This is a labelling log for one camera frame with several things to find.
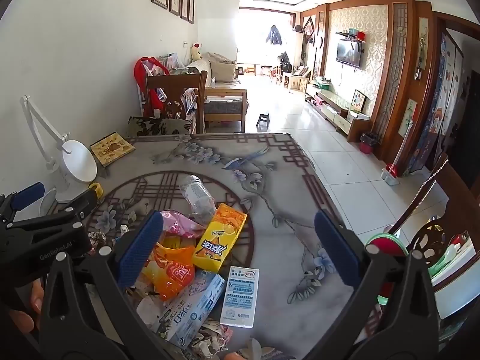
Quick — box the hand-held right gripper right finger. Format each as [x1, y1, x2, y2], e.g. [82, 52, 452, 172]
[303, 210, 440, 360]

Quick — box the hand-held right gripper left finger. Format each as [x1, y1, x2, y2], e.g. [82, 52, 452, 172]
[39, 210, 173, 360]

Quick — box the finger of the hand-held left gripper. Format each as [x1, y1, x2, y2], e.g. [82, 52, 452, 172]
[7, 187, 100, 234]
[0, 182, 46, 226]

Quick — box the orange plastic bag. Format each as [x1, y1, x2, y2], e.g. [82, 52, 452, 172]
[144, 234, 196, 301]

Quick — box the pink plastic bag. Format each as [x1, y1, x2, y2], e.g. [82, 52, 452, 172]
[159, 210, 205, 240]

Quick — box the clear plastic bottle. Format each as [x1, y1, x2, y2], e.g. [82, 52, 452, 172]
[179, 174, 217, 223]

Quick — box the yellow snack packet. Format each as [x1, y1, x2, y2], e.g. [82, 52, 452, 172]
[192, 202, 248, 274]

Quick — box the white drink carton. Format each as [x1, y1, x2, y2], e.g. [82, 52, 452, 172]
[219, 265, 260, 328]

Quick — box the printed paper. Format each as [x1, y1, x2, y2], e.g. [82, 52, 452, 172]
[189, 319, 233, 360]

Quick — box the person's left hand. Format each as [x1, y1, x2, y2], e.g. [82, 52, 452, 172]
[7, 279, 45, 334]

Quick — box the white desk lamp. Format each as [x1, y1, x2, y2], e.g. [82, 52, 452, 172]
[20, 95, 99, 203]

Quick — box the small crumpled paper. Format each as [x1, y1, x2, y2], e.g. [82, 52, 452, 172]
[88, 230, 113, 248]

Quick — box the red green round lid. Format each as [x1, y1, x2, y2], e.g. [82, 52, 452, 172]
[364, 232, 407, 257]

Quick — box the floral printed tablecloth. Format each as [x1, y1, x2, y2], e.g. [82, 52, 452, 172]
[49, 132, 376, 360]

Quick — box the yellow brown book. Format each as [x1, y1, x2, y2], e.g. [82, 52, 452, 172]
[90, 132, 136, 168]

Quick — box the carved dark wooden chair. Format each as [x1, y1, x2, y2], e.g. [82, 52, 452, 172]
[384, 154, 480, 297]

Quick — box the red waste bin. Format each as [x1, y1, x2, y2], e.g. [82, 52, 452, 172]
[359, 132, 379, 154]

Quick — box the floral seat cushion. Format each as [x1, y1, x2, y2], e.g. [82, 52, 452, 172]
[127, 115, 193, 138]

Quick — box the low television cabinet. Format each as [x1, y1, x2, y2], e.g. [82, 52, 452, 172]
[304, 82, 372, 143]

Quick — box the colourful framed picture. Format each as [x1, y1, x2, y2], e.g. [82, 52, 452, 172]
[350, 89, 370, 113]

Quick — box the red bag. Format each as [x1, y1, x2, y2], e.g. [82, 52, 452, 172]
[134, 56, 170, 119]

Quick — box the blue printed door curtain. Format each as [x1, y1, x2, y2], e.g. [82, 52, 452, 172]
[407, 32, 464, 175]

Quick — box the small wooden side table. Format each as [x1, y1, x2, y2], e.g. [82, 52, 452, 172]
[283, 65, 312, 91]

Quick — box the wooden sofa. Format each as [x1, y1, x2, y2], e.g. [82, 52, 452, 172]
[169, 52, 249, 134]

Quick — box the tan sofa pillow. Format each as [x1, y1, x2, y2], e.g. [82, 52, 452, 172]
[210, 60, 237, 82]

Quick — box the dark hanging jacket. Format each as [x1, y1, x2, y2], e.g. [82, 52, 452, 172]
[265, 24, 284, 47]

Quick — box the white dustpan with handle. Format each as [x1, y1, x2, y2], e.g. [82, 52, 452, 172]
[380, 120, 417, 187]

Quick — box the white bead string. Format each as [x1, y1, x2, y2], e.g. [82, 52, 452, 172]
[412, 159, 450, 211]

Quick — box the bamboo wall picture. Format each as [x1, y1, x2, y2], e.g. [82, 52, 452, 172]
[398, 98, 418, 137]

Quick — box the wall television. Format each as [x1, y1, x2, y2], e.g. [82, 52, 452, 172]
[335, 41, 362, 69]

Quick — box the wall shelf with items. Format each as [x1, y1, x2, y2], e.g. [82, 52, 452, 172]
[335, 28, 367, 42]

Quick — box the diamond wooden wall decoration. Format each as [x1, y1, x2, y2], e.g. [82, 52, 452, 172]
[303, 16, 317, 44]

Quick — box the tall wall scroll picture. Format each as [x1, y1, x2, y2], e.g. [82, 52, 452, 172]
[416, 17, 430, 81]

